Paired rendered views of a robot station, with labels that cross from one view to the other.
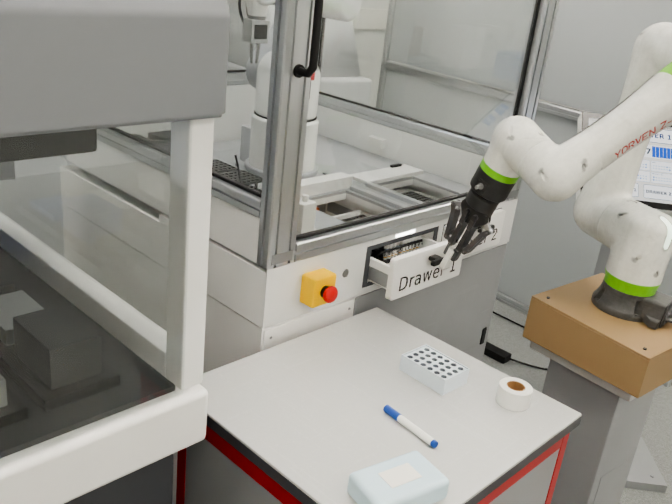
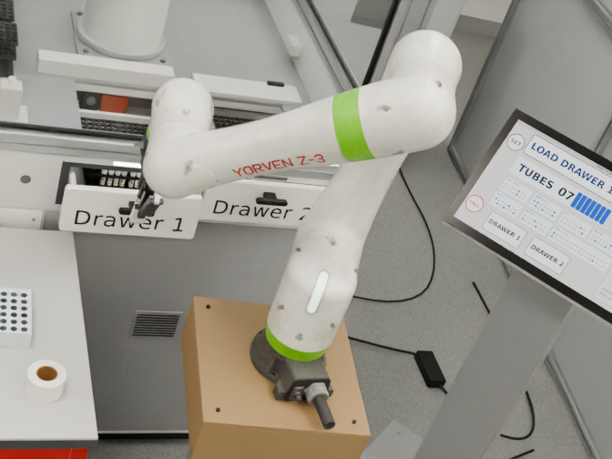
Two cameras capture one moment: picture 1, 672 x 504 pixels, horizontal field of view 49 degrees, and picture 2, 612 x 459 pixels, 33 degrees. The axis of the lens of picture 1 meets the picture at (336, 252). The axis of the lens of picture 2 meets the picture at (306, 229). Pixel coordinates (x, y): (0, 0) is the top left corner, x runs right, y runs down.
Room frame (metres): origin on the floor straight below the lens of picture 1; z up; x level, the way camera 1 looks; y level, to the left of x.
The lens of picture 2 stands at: (0.26, -1.20, 2.17)
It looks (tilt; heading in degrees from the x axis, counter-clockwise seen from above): 35 degrees down; 21
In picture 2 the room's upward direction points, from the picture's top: 20 degrees clockwise
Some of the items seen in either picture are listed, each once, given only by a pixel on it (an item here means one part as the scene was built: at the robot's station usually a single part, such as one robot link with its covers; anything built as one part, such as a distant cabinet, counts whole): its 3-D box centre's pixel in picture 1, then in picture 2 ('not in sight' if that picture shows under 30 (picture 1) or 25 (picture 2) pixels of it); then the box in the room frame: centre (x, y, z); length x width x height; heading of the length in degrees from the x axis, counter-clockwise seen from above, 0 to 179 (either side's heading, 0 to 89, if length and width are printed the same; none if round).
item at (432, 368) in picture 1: (434, 368); (7, 317); (1.39, -0.24, 0.78); 0.12 x 0.08 x 0.04; 46
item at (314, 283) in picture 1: (318, 288); not in sight; (1.53, 0.03, 0.88); 0.07 x 0.05 x 0.07; 138
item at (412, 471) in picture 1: (398, 485); not in sight; (0.99, -0.15, 0.78); 0.15 x 0.10 x 0.04; 126
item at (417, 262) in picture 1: (426, 267); (131, 212); (1.73, -0.24, 0.87); 0.29 x 0.02 x 0.11; 138
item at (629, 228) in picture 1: (637, 247); (312, 297); (1.65, -0.71, 1.02); 0.16 x 0.13 x 0.19; 23
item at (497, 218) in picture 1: (473, 234); (264, 202); (2.02, -0.39, 0.87); 0.29 x 0.02 x 0.11; 138
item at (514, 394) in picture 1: (514, 394); (45, 381); (1.33, -0.41, 0.78); 0.07 x 0.07 x 0.04
